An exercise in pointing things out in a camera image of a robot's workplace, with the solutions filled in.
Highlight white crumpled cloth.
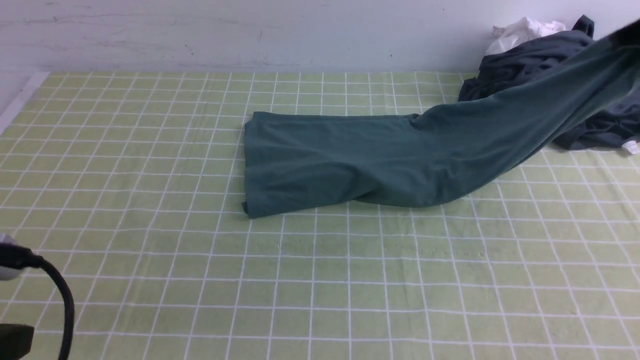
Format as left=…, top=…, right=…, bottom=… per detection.
left=484, top=17, right=567, bottom=56

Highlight green checkered tablecloth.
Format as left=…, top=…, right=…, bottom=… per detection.
left=0, top=71, right=640, bottom=360

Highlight dark grey crumpled garment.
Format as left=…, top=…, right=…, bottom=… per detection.
left=458, top=15, right=640, bottom=155

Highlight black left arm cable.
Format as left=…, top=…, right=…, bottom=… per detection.
left=30, top=255, right=76, bottom=360

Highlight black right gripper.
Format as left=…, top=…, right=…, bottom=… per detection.
left=607, top=18, right=640, bottom=48

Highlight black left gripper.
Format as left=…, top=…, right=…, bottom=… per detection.
left=0, top=324, right=35, bottom=360

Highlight green long-sleeved shirt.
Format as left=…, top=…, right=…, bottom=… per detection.
left=242, top=30, right=639, bottom=219

